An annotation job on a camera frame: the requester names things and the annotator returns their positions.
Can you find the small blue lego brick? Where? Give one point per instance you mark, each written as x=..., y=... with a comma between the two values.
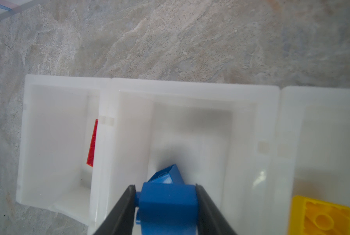
x=168, y=209

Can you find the white middle plastic bin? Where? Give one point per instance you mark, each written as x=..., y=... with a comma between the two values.
x=218, y=135

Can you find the white right plastic bin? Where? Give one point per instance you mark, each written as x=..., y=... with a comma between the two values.
x=311, y=154

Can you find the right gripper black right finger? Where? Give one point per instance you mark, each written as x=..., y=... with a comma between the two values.
x=210, y=220

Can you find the red curved lego brick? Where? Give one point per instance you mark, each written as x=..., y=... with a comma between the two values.
x=90, y=158

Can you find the yellow curved lego brick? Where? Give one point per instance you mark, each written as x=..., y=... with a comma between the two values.
x=310, y=216

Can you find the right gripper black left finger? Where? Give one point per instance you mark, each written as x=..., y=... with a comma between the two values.
x=120, y=220

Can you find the white plastic bin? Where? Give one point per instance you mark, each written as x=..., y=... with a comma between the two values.
x=218, y=135
x=311, y=154
x=58, y=120

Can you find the white left plastic bin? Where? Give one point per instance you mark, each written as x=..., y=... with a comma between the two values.
x=58, y=120

